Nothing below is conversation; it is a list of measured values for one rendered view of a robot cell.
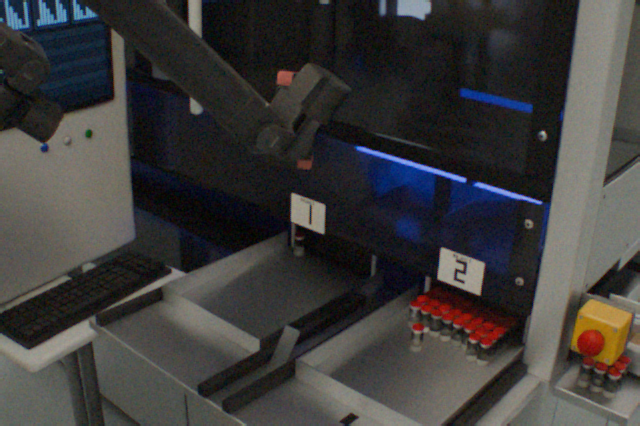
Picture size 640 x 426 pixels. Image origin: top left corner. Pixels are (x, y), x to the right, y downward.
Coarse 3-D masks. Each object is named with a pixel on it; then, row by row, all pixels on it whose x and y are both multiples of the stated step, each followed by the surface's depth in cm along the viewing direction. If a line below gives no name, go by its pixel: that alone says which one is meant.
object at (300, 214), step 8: (296, 200) 140; (304, 200) 139; (296, 208) 141; (304, 208) 139; (312, 208) 138; (320, 208) 137; (296, 216) 142; (304, 216) 140; (312, 216) 139; (320, 216) 137; (304, 224) 141; (312, 224) 139; (320, 224) 138; (320, 232) 138
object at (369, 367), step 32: (416, 288) 136; (384, 320) 130; (320, 352) 117; (352, 352) 121; (384, 352) 121; (416, 352) 121; (448, 352) 121; (512, 352) 121; (320, 384) 111; (352, 384) 113; (384, 384) 113; (416, 384) 113; (448, 384) 113; (480, 384) 113; (384, 416) 103; (416, 416) 105; (448, 416) 100
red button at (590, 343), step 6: (588, 330) 104; (594, 330) 103; (582, 336) 103; (588, 336) 103; (594, 336) 102; (600, 336) 103; (582, 342) 103; (588, 342) 103; (594, 342) 102; (600, 342) 102; (582, 348) 103; (588, 348) 103; (594, 348) 102; (600, 348) 102; (588, 354) 103; (594, 354) 103
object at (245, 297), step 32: (256, 256) 151; (288, 256) 153; (192, 288) 139; (224, 288) 140; (256, 288) 140; (288, 288) 140; (320, 288) 141; (352, 288) 135; (224, 320) 123; (256, 320) 129; (288, 320) 130
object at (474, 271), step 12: (444, 252) 120; (444, 264) 121; (456, 264) 119; (468, 264) 118; (480, 264) 116; (444, 276) 122; (468, 276) 118; (480, 276) 117; (468, 288) 119; (480, 288) 117
